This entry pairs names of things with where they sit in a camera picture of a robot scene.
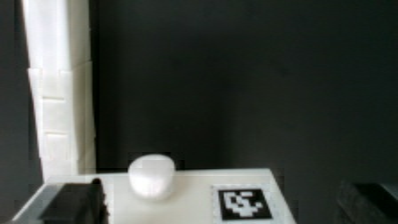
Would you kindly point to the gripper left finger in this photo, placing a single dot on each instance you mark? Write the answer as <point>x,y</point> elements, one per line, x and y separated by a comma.
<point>76,206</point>

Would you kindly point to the white drawer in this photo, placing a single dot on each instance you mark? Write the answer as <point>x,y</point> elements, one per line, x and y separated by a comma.
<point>156,195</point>

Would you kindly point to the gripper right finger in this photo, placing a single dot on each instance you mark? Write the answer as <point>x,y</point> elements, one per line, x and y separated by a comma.
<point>366,203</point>

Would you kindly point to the white U-shaped fence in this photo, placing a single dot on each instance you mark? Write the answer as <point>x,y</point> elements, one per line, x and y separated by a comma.
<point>57,27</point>

